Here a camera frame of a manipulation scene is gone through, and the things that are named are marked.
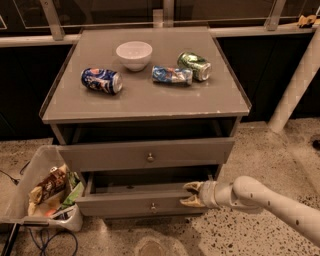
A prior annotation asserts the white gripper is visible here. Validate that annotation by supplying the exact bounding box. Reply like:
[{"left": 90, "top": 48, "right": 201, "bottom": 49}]
[{"left": 180, "top": 180, "right": 218, "bottom": 209}]

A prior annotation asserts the grey drawer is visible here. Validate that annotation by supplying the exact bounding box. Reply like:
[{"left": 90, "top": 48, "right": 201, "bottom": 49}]
[
  {"left": 76, "top": 173, "right": 207, "bottom": 219},
  {"left": 58, "top": 138, "right": 234, "bottom": 172}
]

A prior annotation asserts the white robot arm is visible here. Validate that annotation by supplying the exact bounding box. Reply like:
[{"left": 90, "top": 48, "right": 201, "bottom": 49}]
[{"left": 180, "top": 176, "right": 320, "bottom": 246}]

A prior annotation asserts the grey drawer cabinet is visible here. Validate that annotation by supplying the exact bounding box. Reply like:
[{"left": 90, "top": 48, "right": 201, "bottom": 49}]
[{"left": 39, "top": 26, "right": 253, "bottom": 219}]

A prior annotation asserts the grey top drawer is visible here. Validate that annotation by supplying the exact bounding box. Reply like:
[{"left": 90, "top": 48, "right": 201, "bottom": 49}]
[{"left": 58, "top": 138, "right": 234, "bottom": 172}]

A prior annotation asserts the crushed light blue can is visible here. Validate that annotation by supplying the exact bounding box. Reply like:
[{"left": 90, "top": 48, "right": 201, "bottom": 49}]
[{"left": 152, "top": 65, "right": 193, "bottom": 86}]

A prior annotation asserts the green soda can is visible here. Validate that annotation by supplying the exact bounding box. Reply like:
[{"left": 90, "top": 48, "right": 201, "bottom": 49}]
[{"left": 177, "top": 52, "right": 212, "bottom": 81}]

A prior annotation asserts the green snack packet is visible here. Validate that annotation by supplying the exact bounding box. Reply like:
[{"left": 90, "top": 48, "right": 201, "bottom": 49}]
[{"left": 61, "top": 182, "right": 84, "bottom": 209}]

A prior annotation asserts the brown snack bag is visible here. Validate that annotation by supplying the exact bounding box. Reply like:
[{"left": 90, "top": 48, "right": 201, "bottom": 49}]
[{"left": 29, "top": 165, "right": 67, "bottom": 205}]

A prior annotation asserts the dark blue soda can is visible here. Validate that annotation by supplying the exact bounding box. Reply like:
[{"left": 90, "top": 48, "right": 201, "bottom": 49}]
[{"left": 81, "top": 68, "right": 123, "bottom": 95}]

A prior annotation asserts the clear plastic bin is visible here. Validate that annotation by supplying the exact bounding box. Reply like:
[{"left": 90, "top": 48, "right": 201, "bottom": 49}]
[{"left": 0, "top": 146, "right": 84, "bottom": 232}]

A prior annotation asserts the white ceramic bowl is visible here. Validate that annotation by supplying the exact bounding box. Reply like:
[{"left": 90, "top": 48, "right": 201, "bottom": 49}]
[{"left": 116, "top": 41, "right": 153, "bottom": 71}]

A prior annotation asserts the white diagonal pole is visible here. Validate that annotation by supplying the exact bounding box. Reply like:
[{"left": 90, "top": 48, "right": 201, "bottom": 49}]
[{"left": 268, "top": 28, "right": 320, "bottom": 133}]

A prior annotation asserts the yellow object on ledge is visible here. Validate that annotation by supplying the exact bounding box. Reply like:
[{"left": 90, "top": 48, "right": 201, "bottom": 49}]
[{"left": 297, "top": 15, "right": 317, "bottom": 28}]

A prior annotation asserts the blue floor cable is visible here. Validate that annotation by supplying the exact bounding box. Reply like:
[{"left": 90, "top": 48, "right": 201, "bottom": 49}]
[{"left": 29, "top": 227, "right": 80, "bottom": 256}]

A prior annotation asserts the black floor cable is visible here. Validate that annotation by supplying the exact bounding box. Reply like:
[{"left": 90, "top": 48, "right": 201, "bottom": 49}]
[{"left": 0, "top": 159, "right": 32, "bottom": 186}]

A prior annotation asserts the metal railing frame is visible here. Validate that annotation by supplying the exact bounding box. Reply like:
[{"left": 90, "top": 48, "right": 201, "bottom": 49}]
[{"left": 0, "top": 0, "right": 320, "bottom": 47}]

